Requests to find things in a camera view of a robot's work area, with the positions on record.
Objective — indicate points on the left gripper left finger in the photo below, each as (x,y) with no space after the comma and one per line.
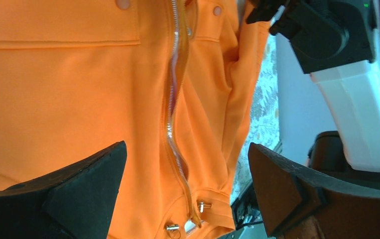
(74,202)

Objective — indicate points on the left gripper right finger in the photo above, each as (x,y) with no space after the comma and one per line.
(298,202)

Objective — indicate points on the orange zip jacket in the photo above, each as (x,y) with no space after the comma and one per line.
(173,79)

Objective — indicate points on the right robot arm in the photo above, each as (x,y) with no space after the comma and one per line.
(337,43)

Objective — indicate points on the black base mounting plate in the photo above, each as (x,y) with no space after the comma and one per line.
(245,209)

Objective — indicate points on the floral table mat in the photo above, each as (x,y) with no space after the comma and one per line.
(264,122)

